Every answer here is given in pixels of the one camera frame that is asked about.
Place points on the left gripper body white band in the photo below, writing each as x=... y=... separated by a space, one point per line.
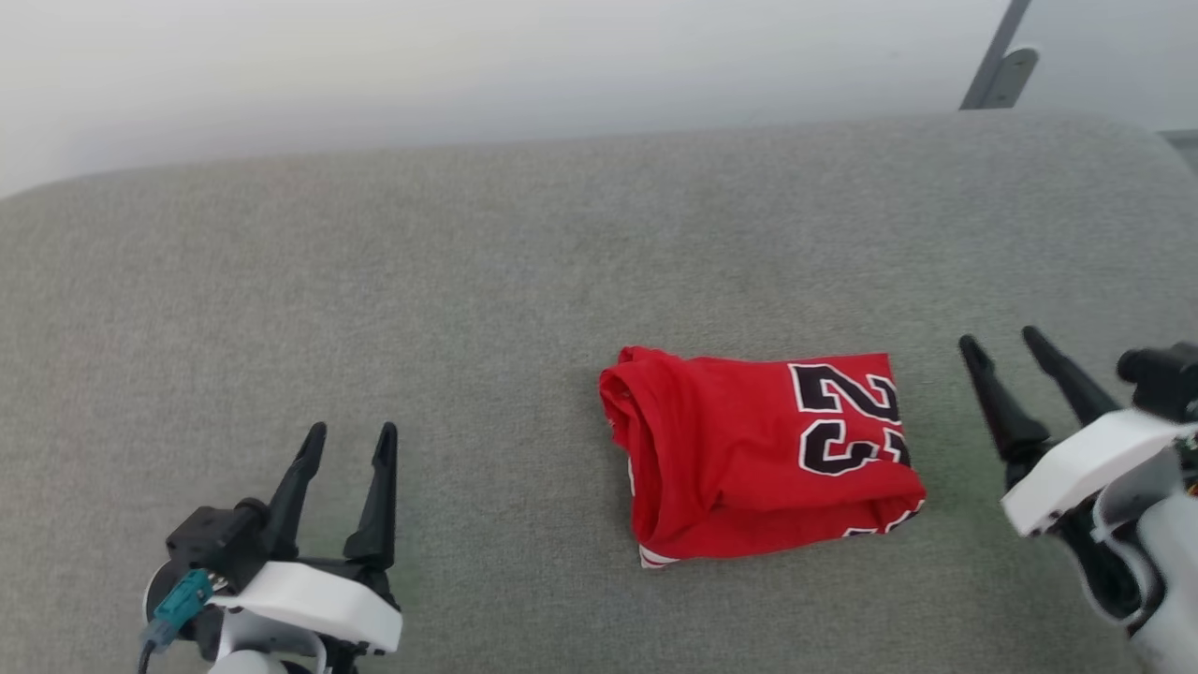
x=318 y=604

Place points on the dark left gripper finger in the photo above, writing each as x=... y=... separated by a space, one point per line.
x=295 y=496
x=382 y=505

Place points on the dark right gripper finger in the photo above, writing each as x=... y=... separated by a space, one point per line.
x=1076 y=384
x=1011 y=421

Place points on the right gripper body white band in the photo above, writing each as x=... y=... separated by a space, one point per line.
x=1086 y=473

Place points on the red basketball jersey white sleeves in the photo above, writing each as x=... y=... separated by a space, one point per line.
x=739 y=468

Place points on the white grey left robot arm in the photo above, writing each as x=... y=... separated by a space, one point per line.
x=248 y=660

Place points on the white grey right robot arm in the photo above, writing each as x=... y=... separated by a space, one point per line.
x=1161 y=543

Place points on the grey fabric sofa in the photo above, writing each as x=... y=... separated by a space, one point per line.
x=468 y=328

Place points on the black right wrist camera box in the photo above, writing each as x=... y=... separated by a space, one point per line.
x=1161 y=379

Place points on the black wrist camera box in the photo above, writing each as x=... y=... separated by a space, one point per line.
x=1161 y=379
x=220 y=543

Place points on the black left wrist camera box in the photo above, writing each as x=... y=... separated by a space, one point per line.
x=220 y=543

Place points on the grey metal bracket pole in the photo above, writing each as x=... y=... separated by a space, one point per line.
x=1001 y=65

